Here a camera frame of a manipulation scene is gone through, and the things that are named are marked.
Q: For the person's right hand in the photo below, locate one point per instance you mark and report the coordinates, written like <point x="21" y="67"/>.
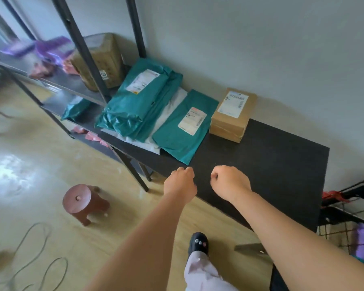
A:
<point x="232" y="183"/>

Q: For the person's left hand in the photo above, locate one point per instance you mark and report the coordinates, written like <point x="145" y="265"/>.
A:
<point x="180" y="184"/>

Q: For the small brown cardboard box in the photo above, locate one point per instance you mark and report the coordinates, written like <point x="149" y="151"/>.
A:
<point x="227" y="124"/>

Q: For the white mailer bag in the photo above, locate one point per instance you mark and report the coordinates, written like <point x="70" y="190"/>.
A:
<point x="170" y="112"/>

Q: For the plain teal package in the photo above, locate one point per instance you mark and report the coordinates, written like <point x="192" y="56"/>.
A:
<point x="166" y="87"/>

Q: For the bulky taped cardboard box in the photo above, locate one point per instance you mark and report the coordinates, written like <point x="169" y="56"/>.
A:
<point x="109" y="57"/>

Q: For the person's left forearm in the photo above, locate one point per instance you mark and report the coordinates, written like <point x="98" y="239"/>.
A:
<point x="139" y="248"/>

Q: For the person's right forearm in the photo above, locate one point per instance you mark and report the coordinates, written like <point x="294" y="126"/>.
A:
<point x="306" y="248"/>

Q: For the person's beige trousers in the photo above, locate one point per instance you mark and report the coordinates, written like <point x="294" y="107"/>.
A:
<point x="200" y="272"/>

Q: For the black low metal table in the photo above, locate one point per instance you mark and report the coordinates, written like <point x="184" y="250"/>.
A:
<point x="276" y="166"/>

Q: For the dark patterned slipper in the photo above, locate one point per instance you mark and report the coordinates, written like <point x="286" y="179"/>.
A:
<point x="198" y="242"/>

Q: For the red-brown plastic stool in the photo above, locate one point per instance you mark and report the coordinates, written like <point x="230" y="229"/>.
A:
<point x="79" y="196"/>

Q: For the black metal shelf rack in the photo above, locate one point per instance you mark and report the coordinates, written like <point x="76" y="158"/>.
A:
<point x="75" y="33"/>

